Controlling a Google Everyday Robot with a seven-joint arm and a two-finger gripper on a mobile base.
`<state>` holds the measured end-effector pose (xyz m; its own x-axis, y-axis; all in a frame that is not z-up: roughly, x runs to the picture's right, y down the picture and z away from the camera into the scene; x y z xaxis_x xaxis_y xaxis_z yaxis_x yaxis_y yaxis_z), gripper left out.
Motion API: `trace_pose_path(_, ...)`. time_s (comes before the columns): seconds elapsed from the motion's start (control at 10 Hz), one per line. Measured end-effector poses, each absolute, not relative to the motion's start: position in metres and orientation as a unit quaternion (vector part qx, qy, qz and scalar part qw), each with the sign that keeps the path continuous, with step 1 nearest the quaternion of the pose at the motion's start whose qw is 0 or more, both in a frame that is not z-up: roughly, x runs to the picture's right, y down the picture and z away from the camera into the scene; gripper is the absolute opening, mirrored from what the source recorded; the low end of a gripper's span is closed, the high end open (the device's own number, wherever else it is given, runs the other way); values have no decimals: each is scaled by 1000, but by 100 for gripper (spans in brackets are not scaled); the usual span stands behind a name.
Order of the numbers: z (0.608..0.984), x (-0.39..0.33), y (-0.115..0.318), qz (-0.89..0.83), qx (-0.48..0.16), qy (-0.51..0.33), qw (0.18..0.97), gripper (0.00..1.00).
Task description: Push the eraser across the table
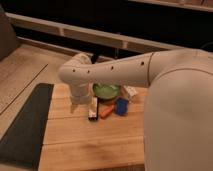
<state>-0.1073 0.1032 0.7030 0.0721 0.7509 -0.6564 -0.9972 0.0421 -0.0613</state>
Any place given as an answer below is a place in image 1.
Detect black and white eraser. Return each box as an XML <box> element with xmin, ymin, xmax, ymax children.
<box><xmin>88</xmin><ymin>97</ymin><xmax>98</xmax><ymax>121</ymax></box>

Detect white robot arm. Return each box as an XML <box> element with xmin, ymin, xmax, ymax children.
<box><xmin>59</xmin><ymin>49</ymin><xmax>213</xmax><ymax>171</ymax></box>

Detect green bowl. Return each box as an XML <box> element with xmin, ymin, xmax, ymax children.
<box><xmin>93</xmin><ymin>84</ymin><xmax>120</xmax><ymax>100</ymax></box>

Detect blue toy block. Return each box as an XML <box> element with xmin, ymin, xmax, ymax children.
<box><xmin>115</xmin><ymin>98</ymin><xmax>128</xmax><ymax>116</ymax></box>

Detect white small box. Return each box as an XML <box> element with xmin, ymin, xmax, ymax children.
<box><xmin>123</xmin><ymin>86</ymin><xmax>138</xmax><ymax>100</ymax></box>

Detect orange carrot toy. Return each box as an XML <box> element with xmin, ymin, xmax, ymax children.
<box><xmin>100</xmin><ymin>105</ymin><xmax>115</xmax><ymax>119</ymax></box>

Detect dark grey floor mat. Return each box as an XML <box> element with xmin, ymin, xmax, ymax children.
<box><xmin>0</xmin><ymin>83</ymin><xmax>53</xmax><ymax>169</ymax></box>

